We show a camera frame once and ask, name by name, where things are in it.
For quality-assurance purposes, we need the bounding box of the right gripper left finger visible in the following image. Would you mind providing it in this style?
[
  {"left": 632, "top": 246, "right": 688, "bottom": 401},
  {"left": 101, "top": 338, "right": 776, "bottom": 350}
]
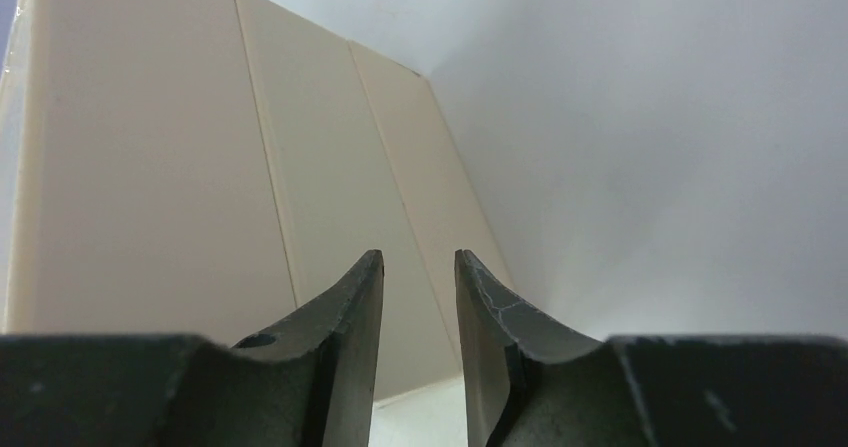
[{"left": 1, "top": 250, "right": 384, "bottom": 446}]

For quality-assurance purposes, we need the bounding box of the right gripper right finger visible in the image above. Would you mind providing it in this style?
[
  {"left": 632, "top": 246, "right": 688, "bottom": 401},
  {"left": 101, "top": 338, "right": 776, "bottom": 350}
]
[{"left": 455, "top": 250, "right": 847, "bottom": 446}]

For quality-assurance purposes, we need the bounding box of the pastel wooden drawer chest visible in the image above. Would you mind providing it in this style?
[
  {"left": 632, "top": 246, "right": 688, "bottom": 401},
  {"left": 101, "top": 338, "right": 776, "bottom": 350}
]
[{"left": 1, "top": 0, "right": 508, "bottom": 400}]

